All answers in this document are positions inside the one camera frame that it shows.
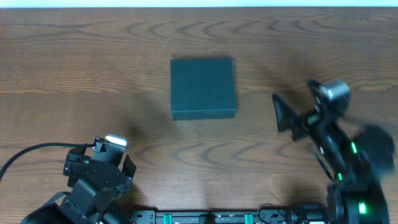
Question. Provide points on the black gift box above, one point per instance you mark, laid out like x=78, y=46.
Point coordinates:
x=202, y=88

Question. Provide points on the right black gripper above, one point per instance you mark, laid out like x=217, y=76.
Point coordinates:
x=308, y=121

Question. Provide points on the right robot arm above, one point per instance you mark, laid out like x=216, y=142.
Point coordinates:
x=354, y=166

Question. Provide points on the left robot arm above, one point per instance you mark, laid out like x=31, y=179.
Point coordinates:
x=65, y=207

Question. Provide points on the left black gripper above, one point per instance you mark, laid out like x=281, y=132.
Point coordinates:
x=123, y=182

